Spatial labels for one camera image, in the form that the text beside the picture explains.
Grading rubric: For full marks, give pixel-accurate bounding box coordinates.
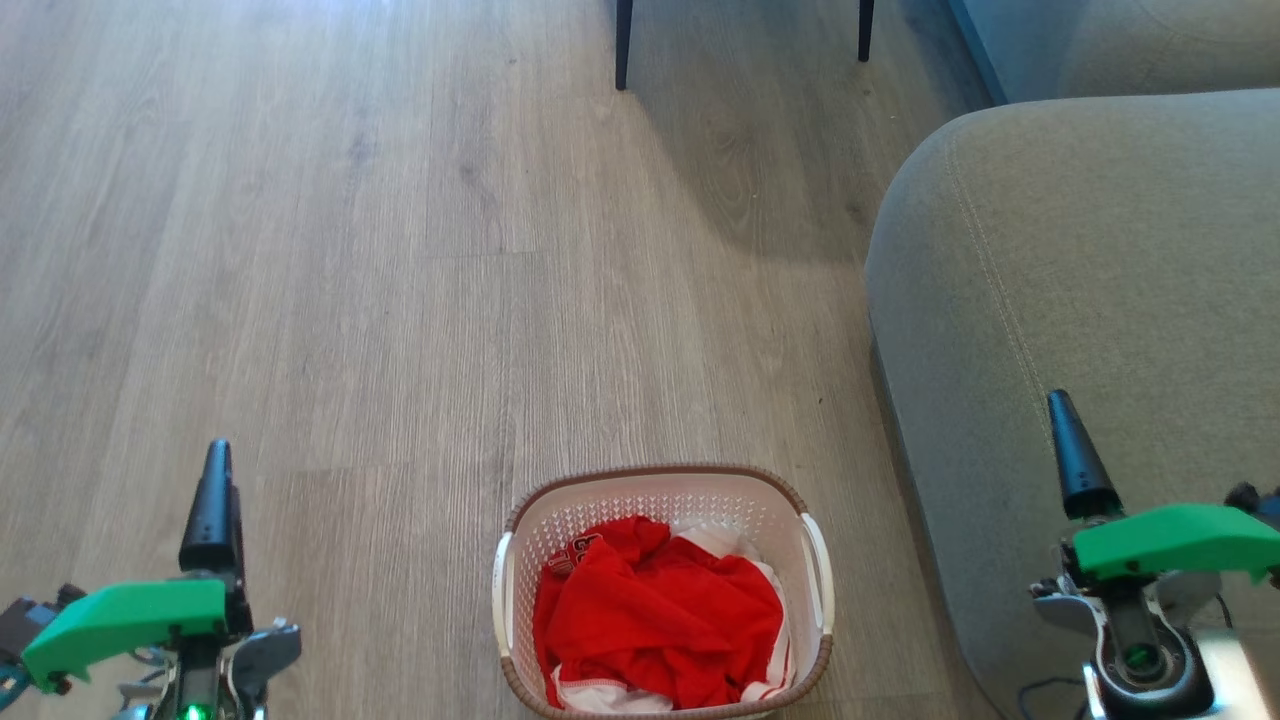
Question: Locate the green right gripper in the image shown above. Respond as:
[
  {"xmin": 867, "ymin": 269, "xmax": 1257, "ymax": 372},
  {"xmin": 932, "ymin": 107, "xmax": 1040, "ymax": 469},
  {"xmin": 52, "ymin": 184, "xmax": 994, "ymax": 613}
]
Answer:
[{"xmin": 1046, "ymin": 389, "xmax": 1280, "ymax": 601}]

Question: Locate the thin black cable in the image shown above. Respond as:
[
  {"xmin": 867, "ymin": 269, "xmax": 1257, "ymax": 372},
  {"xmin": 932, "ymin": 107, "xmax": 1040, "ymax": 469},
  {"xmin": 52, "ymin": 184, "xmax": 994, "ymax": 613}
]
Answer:
[{"xmin": 1017, "ymin": 676, "xmax": 1093, "ymax": 720}]

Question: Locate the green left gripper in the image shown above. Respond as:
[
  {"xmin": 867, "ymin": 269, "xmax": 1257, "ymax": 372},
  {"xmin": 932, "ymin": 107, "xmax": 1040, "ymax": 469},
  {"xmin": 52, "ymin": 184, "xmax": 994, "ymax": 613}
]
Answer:
[{"xmin": 20, "ymin": 439, "xmax": 253, "ymax": 695}]

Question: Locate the white plastic laundry basket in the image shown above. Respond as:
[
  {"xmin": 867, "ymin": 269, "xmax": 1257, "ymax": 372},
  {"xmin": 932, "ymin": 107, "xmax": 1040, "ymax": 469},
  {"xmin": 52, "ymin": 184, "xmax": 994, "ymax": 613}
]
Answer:
[{"xmin": 491, "ymin": 463, "xmax": 836, "ymax": 720}]

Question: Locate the grey fabric sofa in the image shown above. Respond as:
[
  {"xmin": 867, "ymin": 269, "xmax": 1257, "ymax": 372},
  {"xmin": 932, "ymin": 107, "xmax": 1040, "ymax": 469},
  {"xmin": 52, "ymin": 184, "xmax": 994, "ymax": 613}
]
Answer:
[{"xmin": 864, "ymin": 88, "xmax": 1280, "ymax": 720}]

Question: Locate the grey sofa section blue edge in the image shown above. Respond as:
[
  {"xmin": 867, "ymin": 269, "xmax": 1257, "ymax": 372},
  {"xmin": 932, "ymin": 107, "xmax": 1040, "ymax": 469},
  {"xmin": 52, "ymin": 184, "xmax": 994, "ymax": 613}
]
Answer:
[{"xmin": 945, "ymin": 0, "xmax": 1280, "ymax": 107}]

